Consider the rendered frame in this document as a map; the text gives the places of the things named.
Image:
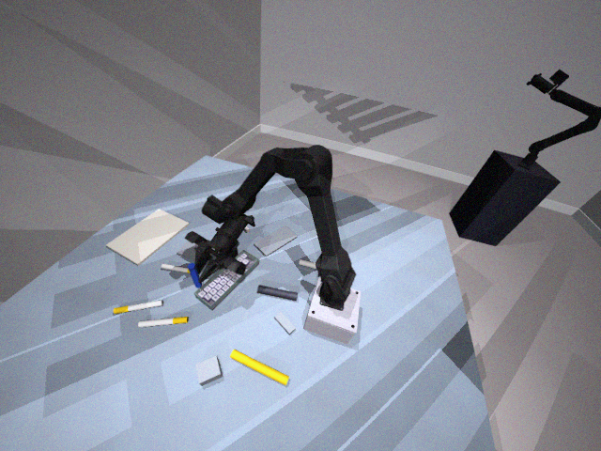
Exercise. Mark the blue stylus with grey tip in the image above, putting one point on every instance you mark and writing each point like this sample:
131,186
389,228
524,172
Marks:
195,275

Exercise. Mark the yellow cylindrical rod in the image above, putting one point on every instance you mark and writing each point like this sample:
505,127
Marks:
261,368

